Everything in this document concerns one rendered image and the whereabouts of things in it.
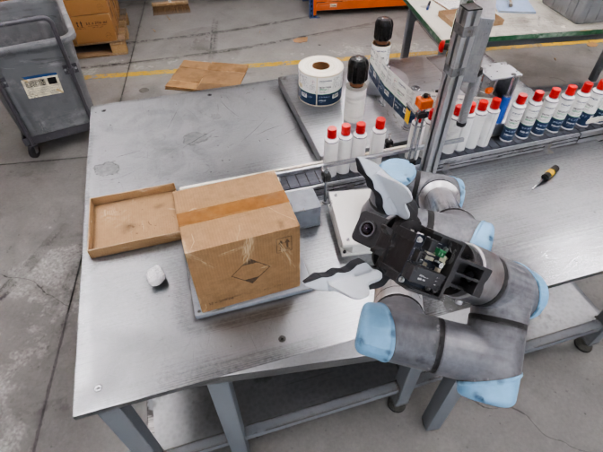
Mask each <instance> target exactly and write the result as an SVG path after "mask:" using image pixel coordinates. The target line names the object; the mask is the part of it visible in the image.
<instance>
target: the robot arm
mask: <svg viewBox="0 0 603 452"><path fill-rule="evenodd" d="M355 161H356V167H357V170H358V172H360V173H361V174H362V175H363V176H364V178H365V180H366V185H367V187H368V188H369V189H370V190H371V193H370V198H369V199H368V200H367V201H366V203H365V204H364V205H363V207H362V209H361V213H360V217H359V220H358V222H357V223H356V225H355V228H354V231H353V234H352V239H353V240H354V241H356V242H358V243H360V244H362V245H364V246H366V247H368V248H370V251H371V252H372V254H371V260H372V262H373V264H374V265H368V264H367V263H366V262H365V261H363V260H362V259H361V258H356V259H354V260H351V261H350V262H348V263H347V264H346V265H345V266H342V267H340V268H335V267H332V268H330V269H328V270H327V271H326V272H320V273H316V272H315V273H312V274H311V275H310V276H308V277H307V278H306V279H304V280H303V281H302V283H303V285H304V286H306V287H309V288H312V289H314V290H319V291H337V292H339V293H341V294H343V295H345V296H346V297H349V298H351V299H353V300H362V299H364V298H367V297H368V296H369V295H370V290H374V301H373V302H366V303H364V304H363V307H362V311H361V315H360V318H359V322H358V327H357V331H356V337H355V343H354V346H355V349H356V351H358V352H359V353H360V354H361V355H365V356H368V357H371V358H374V359H377V360H378V361H381V362H391V363H395V364H398V365H402V366H406V367H409V368H413V369H419V370H423V371H427V372H430V373H432V374H435V375H439V376H443V377H446V378H452V379H456V382H457V391H458V393H459V394H460V395H462V396H464V397H466V398H469V399H471V400H474V401H478V402H481V403H484V404H489V405H493V406H497V407H502V408H509V407H512V406H514V405H515V403H516V401H517V396H518V392H519V386H520V379H521V378H522V377H523V372H522V366H523V360H524V352H525V346H526V339H527V332H528V326H529V320H530V319H532V318H534V317H537V316H538V315H540V314H541V313H542V311H543V309H544V308H545V306H546V305H547V303H548V298H549V292H548V288H547V285H546V282H545V280H544V279H543V278H542V277H541V276H540V275H539V274H537V273H536V272H534V271H532V270H530V269H529V268H528V267H526V266H525V265H524V264H521V263H519V262H515V261H511V260H509V259H507V258H505V257H502V256H498V255H496V254H495V253H493V252H492V251H491V249H492V245H493V242H494V226H493V225H492V223H490V222H486V221H479V220H476V219H475V218H474V216H473V215H472V214H471V213H469V212H467V211H466V210H463V209H461V207H462V205H463V202H464V198H465V190H464V189H465V185H464V183H463V181H462V180H461V179H459V178H455V177H452V176H444V175H440V174H435V173H431V172H426V171H421V170H416V169H415V166H414V165H413V164H412V163H409V161H407V160H403V159H389V160H386V161H384V162H383V163H381V164H380V165H377V164H376V163H374V162H373V161H370V160H367V159H365V158H363V157H361V156H357V157H356V158H355ZM433 289H435V290H436V291H437V292H435V293H433ZM442 294H445V295H447V296H449V297H451V298H453V299H455V303H456V304H458V305H462V303H463V301H465V302H466V303H468V304H470V305H471V307H470V312H469V313H468V322H467V323H466V324H462V323H459V322H455V321H450V320H447V319H443V318H440V317H433V316H429V315H425V314H424V305H423V298H422V295H424V296H426V297H429V298H432V299H436V300H441V296H442Z"/></svg>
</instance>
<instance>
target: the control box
mask: <svg viewBox="0 0 603 452"><path fill-rule="evenodd" d="M474 2H475V3H476V4H478V5H479V6H481V7H482V8H483V11H482V14H481V17H480V21H479V24H478V26H476V32H475V35H476V36H475V39H474V42H473V46H472V48H471V52H470V55H469V59H468V64H467V67H465V70H464V74H463V75H464V76H463V80H462V82H468V83H475V82H476V78H477V75H478V72H479V69H480V65H481V63H482V60H483V57H484V54H485V49H486V46H487V43H488V40H489V37H490V34H491V31H492V28H493V25H494V19H495V7H496V0H475V1H474Z"/></svg>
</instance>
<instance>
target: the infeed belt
mask: <svg viewBox="0 0 603 452"><path fill-rule="evenodd" d="M579 132H580V131H578V130H577V129H576V128H575V127H574V128H573V130H572V131H565V130H563V129H562V128H561V127H560V129H559V131H558V133H557V134H550V133H548V132H547V131H546V130H545V132H544V133H543V135H542V136H540V137H536V136H534V135H532V134H531V133H529V136H528V138H527V139H526V140H520V139H518V138H516V137H515V136H514V137H513V139H512V141H511V142H510V143H503V142H501V141H500V140H499V135H497V136H492V137H490V140H489V143H488V145H487V146H486V147H485V148H480V147H477V146H476V148H475V149H474V150H468V149H466V148H465V150H464V151H463V152H455V151H454V153H453V154H452V155H445V154H443V153H442V154H441V157H440V160H445V159H449V158H454V157H459V156H463V155H468V154H472V153H477V152H485V151H490V150H494V149H499V148H503V147H508V146H513V145H517V144H522V143H530V142H535V141H539V140H544V139H548V138H553V137H557V136H562V135H570V134H575V133H579ZM389 159H403V160H405V154H404V153H400V154H396V155H390V156H386V157H382V160H381V163H383V162H384V161H386V160H389ZM321 172H322V171H321V169H316V170H312V171H307V172H302V173H297V174H295V175H294V174H292V175H288V176H283V177H280V179H281V186H282V188H283V190H284V191H287V190H292V189H296V188H301V187H309V186H314V185H318V184H323V183H324V182H323V180H322V178H321ZM359 176H362V174H361V173H353V172H351V171H350V170H349V173H348V174H346V175H339V174H336V176H335V177H334V178H332V179H331V181H329V182H332V181H337V180H341V179H346V178H354V177H359Z"/></svg>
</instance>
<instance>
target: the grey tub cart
mask: <svg viewBox="0 0 603 452"><path fill-rule="evenodd" d="M75 38H76V33H75V30H74V26H73V24H72V22H71V20H70V18H69V15H68V13H67V11H66V8H65V5H64V2H63V0H10V1H4V2H0V101H2V103H3V105H4V107H5V108H6V110H7V111H8V113H9V114H10V116H11V117H12V119H13V121H14V122H15V124H16V125H17V126H18V128H19V129H20V131H21V134H22V140H23V142H24V144H25V146H28V153H29V155H30V156H31V157H32V158H38V157H39V155H40V149H39V146H38V143H43V142H46V141H50V140H54V139H57V138H60V137H64V136H68V135H74V134H78V133H81V132H85V131H89V130H90V116H91V106H93V104H92V99H91V96H90V94H89V92H88V89H87V86H86V83H85V80H84V77H83V72H82V69H81V66H80V63H79V60H78V57H77V55H76V51H75V48H74V43H73V40H74V39H75Z"/></svg>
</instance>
